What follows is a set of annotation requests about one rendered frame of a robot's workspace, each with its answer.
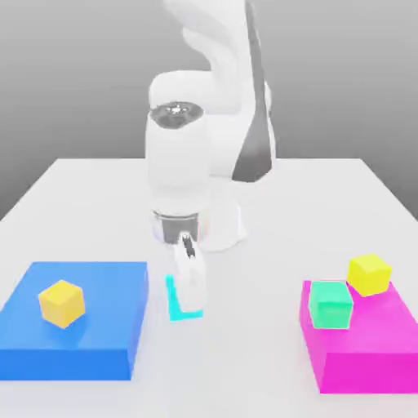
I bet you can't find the small orange cube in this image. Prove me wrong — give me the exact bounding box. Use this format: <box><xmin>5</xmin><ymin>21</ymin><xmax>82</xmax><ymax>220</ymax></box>
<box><xmin>38</xmin><ymin>279</ymin><xmax>87</xmax><ymax>330</ymax></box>

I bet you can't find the large blue box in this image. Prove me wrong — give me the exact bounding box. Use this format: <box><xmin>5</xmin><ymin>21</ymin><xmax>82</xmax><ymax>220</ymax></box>
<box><xmin>0</xmin><ymin>261</ymin><xmax>149</xmax><ymax>382</ymax></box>

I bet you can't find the small green cube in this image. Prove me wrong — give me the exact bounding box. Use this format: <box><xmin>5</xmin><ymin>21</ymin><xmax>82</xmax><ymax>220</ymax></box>
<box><xmin>308</xmin><ymin>280</ymin><xmax>354</xmax><ymax>330</ymax></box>

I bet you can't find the small cyan cube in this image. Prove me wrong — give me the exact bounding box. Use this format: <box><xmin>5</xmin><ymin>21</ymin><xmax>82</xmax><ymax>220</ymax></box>
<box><xmin>164</xmin><ymin>273</ymin><xmax>204</xmax><ymax>322</ymax></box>

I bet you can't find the large magenta box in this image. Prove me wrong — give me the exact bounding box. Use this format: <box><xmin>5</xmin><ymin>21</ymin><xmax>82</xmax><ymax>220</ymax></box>
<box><xmin>299</xmin><ymin>279</ymin><xmax>418</xmax><ymax>395</ymax></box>

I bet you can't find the small yellow cube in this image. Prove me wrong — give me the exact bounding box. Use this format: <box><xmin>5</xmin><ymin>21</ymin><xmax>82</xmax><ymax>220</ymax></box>
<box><xmin>346</xmin><ymin>253</ymin><xmax>393</xmax><ymax>297</ymax></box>

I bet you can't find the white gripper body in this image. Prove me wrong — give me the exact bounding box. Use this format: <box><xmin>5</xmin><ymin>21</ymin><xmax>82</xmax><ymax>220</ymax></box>
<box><xmin>171</xmin><ymin>242</ymin><xmax>207</xmax><ymax>312</ymax></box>

